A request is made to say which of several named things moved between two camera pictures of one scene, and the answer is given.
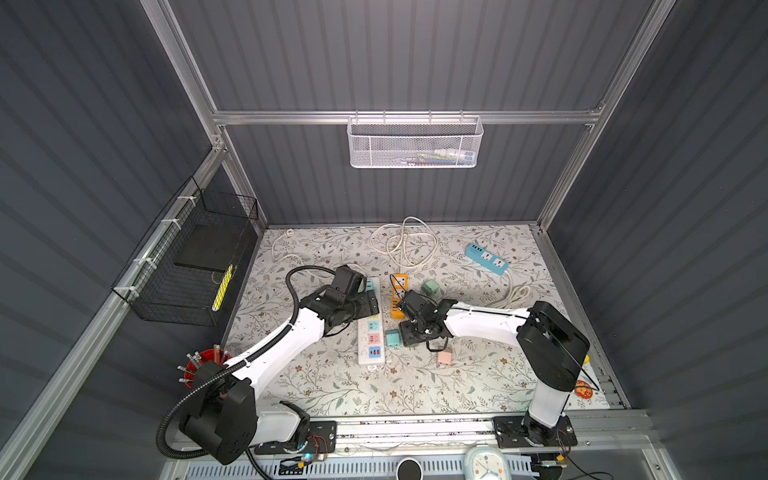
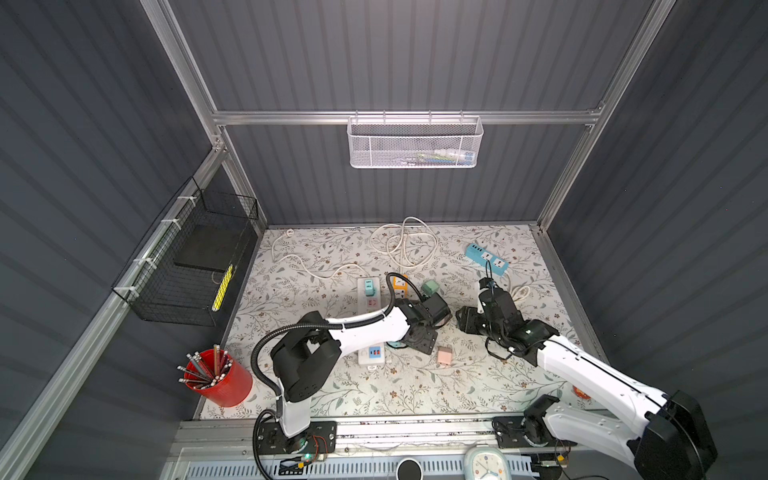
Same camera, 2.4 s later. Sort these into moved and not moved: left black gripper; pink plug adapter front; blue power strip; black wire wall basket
Moved: left black gripper
Not moved: pink plug adapter front; blue power strip; black wire wall basket
